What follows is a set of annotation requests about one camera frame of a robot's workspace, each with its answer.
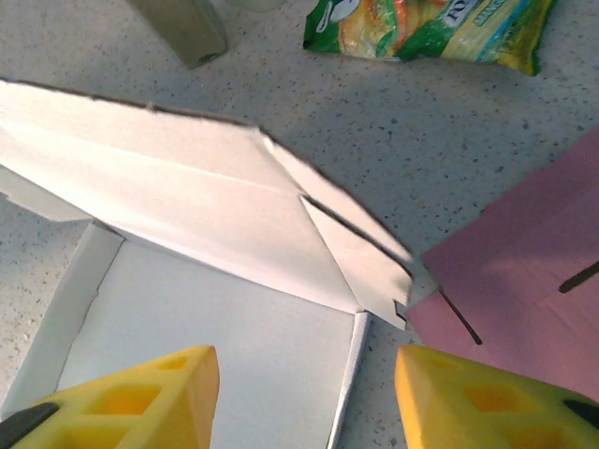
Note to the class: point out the white paper box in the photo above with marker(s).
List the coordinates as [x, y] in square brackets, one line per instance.
[187, 187]

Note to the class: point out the pink paper box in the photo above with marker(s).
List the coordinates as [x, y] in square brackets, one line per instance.
[515, 243]

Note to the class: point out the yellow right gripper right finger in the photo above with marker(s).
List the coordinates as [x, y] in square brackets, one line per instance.
[491, 411]

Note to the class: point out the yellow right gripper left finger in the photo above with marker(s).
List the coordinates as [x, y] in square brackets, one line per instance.
[117, 411]

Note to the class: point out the green yellow snack bag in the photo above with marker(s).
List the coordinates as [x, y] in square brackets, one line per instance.
[430, 28]

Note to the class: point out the small dark-lidded jar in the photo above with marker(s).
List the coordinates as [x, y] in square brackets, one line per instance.
[187, 28]

